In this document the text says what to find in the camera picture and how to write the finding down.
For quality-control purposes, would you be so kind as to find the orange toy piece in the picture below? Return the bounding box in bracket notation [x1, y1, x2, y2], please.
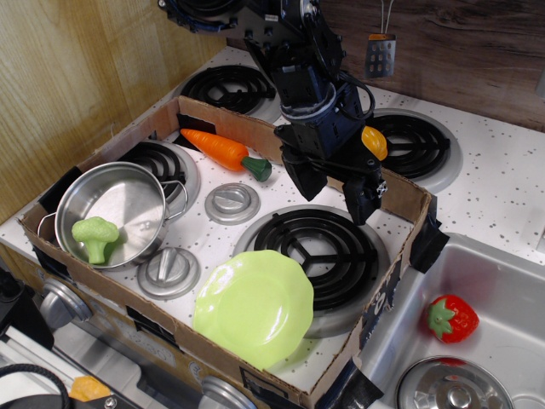
[69, 376, 111, 402]

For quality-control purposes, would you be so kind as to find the lower silver stove knob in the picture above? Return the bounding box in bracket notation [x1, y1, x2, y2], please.
[137, 247, 200, 300]

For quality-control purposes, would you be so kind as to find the steel pot lid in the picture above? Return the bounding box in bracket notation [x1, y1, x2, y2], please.
[395, 356, 514, 409]

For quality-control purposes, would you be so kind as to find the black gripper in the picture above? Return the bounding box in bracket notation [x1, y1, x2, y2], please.
[274, 83, 387, 225]

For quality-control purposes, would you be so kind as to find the orange toy carrot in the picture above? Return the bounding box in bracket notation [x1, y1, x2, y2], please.
[180, 128, 273, 181]

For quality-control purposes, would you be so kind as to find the steel sink basin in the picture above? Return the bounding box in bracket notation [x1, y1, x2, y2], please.
[362, 234, 544, 408]

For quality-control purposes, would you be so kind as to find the small steel pot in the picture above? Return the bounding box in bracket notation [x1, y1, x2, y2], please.
[37, 162, 185, 270]

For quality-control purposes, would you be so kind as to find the silver stove knob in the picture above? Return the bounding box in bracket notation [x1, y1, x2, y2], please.
[204, 182, 261, 225]
[137, 247, 200, 300]

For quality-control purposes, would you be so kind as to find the red toy strawberry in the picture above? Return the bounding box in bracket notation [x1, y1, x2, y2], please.
[426, 294, 479, 343]

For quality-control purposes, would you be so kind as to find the back left black burner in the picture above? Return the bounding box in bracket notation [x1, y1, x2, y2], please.
[173, 65, 281, 124]

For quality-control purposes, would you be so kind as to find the yellow toy squash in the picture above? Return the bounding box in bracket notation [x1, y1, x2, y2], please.
[361, 126, 388, 161]

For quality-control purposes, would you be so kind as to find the panel knob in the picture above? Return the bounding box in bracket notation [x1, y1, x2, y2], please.
[198, 376, 256, 409]
[40, 279, 93, 329]

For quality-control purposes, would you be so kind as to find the hanging metal spatula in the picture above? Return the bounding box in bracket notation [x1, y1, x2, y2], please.
[364, 1, 397, 79]

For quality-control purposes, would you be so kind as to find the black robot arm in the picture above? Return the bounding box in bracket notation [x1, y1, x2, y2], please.
[158, 1, 387, 225]

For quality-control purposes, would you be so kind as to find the black burner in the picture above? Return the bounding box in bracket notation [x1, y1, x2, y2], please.
[233, 205, 390, 339]
[368, 108, 463, 193]
[119, 141, 200, 211]
[173, 65, 281, 124]

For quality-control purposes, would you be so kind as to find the green toy broccoli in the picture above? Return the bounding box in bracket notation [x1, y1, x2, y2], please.
[72, 216, 119, 265]

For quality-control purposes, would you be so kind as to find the left front panel knob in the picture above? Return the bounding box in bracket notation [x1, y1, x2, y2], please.
[40, 279, 93, 329]

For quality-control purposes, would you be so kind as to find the light green plastic plate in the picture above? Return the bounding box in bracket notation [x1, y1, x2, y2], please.
[192, 250, 314, 370]

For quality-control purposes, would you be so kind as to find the back right black burner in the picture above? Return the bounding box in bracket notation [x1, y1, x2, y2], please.
[368, 108, 463, 193]

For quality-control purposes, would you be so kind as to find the upper silver stove knob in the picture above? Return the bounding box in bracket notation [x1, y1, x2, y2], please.
[204, 182, 261, 225]

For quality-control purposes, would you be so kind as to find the front right black burner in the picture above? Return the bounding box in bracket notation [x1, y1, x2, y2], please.
[233, 205, 390, 339]

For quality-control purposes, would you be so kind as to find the right front panel knob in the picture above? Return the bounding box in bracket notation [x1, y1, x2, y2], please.
[198, 376, 256, 409]

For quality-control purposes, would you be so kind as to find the front left black burner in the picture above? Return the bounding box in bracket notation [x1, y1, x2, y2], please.
[119, 141, 200, 211]

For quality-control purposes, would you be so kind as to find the cardboard fence box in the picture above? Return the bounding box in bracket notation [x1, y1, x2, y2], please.
[17, 95, 450, 409]

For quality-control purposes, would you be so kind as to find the black cable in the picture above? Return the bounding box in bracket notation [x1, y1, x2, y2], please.
[0, 363, 72, 409]

